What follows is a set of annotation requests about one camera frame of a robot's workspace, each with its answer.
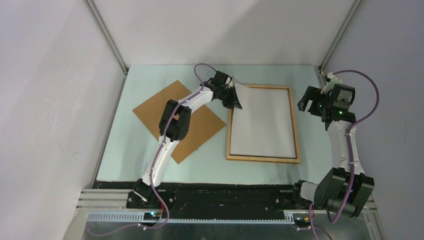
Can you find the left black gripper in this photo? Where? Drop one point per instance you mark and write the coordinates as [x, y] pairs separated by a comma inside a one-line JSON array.
[[233, 101]]

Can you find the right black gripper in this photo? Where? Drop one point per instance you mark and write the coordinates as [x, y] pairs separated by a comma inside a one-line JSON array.
[[311, 93]]

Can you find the photo print of window plant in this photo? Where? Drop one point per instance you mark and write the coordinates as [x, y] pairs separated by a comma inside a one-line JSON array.
[[265, 122]]

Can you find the brown cardboard backing board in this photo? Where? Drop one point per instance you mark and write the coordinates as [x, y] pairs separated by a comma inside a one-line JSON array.
[[204, 123]]

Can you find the light wooden picture frame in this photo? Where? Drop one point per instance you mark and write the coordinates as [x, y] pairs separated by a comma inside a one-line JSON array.
[[296, 132]]

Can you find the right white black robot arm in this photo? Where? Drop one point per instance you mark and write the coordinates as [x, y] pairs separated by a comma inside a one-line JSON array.
[[341, 165]]

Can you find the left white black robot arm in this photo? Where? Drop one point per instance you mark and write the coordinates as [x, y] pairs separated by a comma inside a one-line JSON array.
[[174, 127]]

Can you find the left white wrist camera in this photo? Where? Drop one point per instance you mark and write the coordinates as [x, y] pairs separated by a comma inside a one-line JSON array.
[[228, 82]]

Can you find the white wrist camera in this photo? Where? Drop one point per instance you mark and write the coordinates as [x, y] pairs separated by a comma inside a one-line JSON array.
[[331, 80], [228, 82]]

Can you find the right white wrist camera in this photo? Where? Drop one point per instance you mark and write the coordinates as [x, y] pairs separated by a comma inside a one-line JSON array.
[[331, 80]]

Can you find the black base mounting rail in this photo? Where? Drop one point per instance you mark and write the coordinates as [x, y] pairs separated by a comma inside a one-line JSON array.
[[221, 202]]

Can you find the aluminium extrusion frame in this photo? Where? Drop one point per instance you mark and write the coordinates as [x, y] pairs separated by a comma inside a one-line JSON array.
[[101, 214]]

